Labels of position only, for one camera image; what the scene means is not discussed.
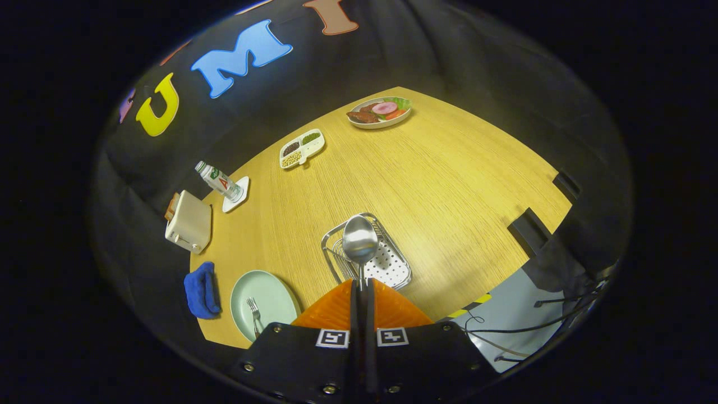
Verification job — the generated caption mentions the pale green plate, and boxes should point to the pale green plate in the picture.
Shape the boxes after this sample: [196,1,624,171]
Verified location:
[230,270,302,343]

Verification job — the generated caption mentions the yellow black hazard tape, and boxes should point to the yellow black hazard tape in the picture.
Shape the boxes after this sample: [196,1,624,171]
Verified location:
[449,293,493,319]

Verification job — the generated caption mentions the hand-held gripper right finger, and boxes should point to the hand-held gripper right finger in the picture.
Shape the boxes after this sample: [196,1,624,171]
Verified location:
[366,278,498,404]

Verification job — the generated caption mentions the white square coaster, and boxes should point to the white square coaster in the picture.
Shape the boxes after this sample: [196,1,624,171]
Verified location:
[222,176,251,214]

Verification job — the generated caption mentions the white toaster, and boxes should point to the white toaster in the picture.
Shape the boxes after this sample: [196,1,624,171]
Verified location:
[164,190,213,255]

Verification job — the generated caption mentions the black table clamp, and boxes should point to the black table clamp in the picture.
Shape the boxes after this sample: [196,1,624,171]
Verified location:
[553,171,582,203]
[508,208,553,258]

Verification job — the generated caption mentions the small white plastic bottle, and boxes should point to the small white plastic bottle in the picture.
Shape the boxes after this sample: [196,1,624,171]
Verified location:
[195,161,243,203]

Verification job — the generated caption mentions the black cable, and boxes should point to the black cable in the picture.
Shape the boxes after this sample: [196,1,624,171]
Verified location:
[464,311,592,337]
[533,292,596,309]

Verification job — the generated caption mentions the metal spoon with brown handle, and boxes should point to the metal spoon with brown handle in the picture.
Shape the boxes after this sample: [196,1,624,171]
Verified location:
[342,214,380,290]

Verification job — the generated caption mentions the blue towel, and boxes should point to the blue towel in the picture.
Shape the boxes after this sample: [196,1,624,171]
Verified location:
[183,261,222,320]

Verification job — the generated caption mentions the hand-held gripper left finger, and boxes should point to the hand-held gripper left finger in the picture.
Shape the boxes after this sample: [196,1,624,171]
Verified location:
[226,279,361,404]

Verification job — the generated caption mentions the metal fork with brown handle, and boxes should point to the metal fork with brown handle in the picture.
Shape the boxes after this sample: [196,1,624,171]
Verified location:
[246,297,264,339]

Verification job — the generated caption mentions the brown meat pieces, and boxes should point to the brown meat pieces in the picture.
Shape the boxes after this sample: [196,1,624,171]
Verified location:
[347,104,381,125]

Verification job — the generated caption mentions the metal wire cutlery rack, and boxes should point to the metal wire cutlery rack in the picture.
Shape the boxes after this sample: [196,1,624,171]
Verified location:
[321,212,412,291]

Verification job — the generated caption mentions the white divided dish with beans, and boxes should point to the white divided dish with beans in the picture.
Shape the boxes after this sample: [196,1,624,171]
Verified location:
[279,128,326,170]

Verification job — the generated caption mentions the white food plate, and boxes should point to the white food plate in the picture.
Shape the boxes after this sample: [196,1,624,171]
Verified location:
[347,97,413,130]

